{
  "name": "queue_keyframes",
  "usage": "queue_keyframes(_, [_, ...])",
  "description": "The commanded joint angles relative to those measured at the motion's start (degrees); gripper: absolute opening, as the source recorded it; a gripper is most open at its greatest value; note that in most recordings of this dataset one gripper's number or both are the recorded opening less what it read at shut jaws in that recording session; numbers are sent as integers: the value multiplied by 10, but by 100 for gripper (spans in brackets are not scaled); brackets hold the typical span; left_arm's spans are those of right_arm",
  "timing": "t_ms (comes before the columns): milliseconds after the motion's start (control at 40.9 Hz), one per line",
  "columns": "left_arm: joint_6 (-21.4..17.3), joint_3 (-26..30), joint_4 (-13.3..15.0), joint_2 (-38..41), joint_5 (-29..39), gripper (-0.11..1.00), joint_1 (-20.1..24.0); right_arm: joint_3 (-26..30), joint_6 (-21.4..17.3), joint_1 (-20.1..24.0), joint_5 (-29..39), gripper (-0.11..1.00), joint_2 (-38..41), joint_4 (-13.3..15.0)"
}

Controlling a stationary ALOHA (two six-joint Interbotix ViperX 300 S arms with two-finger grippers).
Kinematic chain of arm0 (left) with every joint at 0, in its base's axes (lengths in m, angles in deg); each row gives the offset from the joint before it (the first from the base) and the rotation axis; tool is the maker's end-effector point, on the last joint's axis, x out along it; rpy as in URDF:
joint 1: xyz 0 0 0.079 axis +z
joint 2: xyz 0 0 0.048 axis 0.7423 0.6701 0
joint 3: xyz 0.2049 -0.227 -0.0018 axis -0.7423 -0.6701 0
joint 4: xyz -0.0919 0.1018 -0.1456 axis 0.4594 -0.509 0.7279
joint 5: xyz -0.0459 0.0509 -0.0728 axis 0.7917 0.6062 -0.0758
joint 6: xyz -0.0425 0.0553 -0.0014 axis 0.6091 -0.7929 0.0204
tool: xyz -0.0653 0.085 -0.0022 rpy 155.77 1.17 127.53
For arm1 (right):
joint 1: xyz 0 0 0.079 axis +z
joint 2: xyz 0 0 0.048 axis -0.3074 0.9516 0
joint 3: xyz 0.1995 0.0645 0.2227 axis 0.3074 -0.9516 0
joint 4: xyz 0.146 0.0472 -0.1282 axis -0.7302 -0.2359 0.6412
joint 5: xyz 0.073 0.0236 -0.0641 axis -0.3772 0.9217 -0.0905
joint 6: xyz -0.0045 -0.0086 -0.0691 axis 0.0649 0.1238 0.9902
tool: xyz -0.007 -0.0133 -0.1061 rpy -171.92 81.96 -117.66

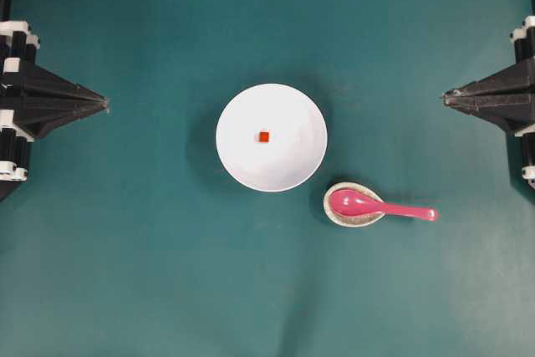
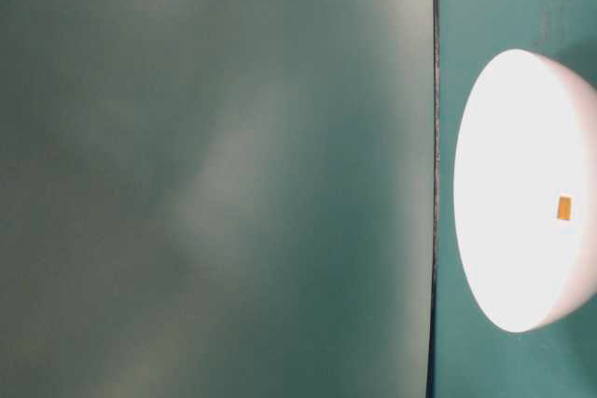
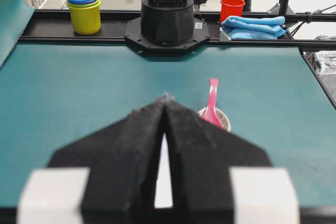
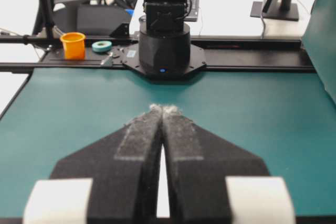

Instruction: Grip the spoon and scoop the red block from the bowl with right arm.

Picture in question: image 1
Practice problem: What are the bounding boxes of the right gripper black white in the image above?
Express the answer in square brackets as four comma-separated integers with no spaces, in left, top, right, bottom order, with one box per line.
[441,15,535,189]

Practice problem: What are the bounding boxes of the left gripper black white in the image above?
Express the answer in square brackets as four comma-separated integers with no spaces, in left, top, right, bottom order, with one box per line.
[1,20,108,181]

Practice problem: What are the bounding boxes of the pink plastic spoon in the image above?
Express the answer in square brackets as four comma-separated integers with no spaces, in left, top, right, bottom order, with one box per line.
[329,189,439,222]

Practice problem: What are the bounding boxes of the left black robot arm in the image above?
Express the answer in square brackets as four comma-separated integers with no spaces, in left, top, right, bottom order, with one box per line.
[1,0,108,183]

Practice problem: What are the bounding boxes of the small red block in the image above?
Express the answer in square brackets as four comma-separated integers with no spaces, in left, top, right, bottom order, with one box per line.
[258,131,270,143]

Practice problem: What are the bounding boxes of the white round bowl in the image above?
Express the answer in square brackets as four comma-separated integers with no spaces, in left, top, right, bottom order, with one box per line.
[215,84,328,192]

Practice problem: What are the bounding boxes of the small speckled ceramic dish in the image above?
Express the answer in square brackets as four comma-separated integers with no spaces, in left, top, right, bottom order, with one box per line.
[323,182,385,228]

